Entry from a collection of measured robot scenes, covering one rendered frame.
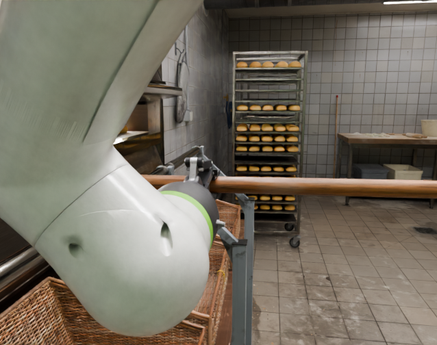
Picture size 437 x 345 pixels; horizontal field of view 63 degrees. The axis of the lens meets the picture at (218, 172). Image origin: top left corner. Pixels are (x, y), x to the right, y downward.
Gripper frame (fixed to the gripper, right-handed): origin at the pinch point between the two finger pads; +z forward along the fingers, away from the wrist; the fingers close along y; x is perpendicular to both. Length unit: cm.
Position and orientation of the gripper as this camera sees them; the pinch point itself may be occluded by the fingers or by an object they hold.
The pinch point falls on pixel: (209, 184)
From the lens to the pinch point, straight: 64.0
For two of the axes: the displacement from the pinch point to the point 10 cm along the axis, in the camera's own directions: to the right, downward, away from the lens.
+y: 0.0, 9.9, 1.7
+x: 9.9, 0.2, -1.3
